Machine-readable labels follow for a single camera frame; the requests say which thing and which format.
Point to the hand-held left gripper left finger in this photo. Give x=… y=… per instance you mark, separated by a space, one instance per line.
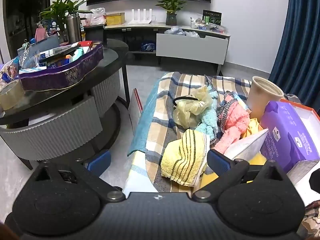
x=100 y=160

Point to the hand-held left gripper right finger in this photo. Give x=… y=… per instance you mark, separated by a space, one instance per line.
x=219 y=161

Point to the pale yellow floral cloth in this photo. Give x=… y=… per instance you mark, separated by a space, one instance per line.
x=187 y=115

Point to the black headband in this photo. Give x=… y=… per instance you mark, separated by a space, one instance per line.
x=182 y=97

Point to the orange cardboard box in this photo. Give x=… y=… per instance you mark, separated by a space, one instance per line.
x=311 y=116

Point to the white paper packet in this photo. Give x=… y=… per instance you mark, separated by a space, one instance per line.
x=246 y=145

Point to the yellow striped towel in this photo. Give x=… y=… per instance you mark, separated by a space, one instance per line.
x=183 y=157

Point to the round black coffee table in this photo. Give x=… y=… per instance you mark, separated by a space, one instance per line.
x=75 y=127

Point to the pink fuzzy sock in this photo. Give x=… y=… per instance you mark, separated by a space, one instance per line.
x=233 y=122

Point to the light blue fuzzy sock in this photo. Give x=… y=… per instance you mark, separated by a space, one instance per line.
x=210 y=120

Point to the white box with red edge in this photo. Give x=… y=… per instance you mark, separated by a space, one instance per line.
x=135 y=105

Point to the plaid blanket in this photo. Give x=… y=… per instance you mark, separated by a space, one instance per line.
x=160 y=120

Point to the purple wipes pack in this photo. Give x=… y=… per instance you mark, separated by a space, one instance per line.
x=287 y=135

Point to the beige paper cup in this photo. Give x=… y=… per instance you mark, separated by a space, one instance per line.
x=262 y=97

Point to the purple patterned tin tray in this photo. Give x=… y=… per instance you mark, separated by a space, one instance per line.
x=62 y=76

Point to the teal box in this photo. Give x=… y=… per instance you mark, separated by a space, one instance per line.
x=80 y=53

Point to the camouflage cloth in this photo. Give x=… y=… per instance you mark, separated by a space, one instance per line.
x=311 y=220

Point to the clear tape roll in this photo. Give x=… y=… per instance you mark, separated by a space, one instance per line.
x=11 y=95

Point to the white television stand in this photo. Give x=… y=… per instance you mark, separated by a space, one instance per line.
x=192 y=47

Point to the blue bag on shelf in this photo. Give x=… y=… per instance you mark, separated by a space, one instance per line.
x=148 y=47

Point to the stainless steel tumbler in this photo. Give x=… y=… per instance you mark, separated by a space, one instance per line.
x=74 y=28

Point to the small items on television stand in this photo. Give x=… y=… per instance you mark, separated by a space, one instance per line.
x=207 y=26

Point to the bluish plastic bags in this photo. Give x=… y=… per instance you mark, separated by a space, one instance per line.
x=178 y=31

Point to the blue curtain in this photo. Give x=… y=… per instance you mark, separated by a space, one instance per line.
x=297 y=42

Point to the yellow box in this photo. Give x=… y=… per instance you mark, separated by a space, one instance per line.
x=115 y=18

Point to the white plastic bag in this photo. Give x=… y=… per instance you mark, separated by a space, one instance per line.
x=96 y=16

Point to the black and green box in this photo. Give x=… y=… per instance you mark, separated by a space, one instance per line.
x=212 y=17

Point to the white router with antennas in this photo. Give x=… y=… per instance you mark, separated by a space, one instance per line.
x=139 y=17

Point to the green plant in glass vase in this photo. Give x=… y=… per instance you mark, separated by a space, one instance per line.
x=61 y=8

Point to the green plant in dark vase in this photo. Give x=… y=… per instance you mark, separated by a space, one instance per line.
x=172 y=1

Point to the dark display cabinet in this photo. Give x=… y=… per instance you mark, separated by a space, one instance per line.
x=22 y=10

